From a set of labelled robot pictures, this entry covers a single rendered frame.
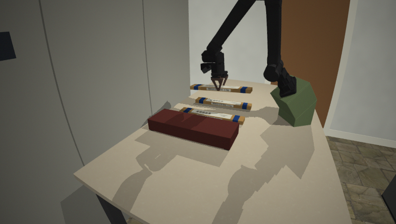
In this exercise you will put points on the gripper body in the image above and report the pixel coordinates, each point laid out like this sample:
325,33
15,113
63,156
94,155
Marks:
221,71

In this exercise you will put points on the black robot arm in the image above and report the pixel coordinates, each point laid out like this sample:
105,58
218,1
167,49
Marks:
274,70

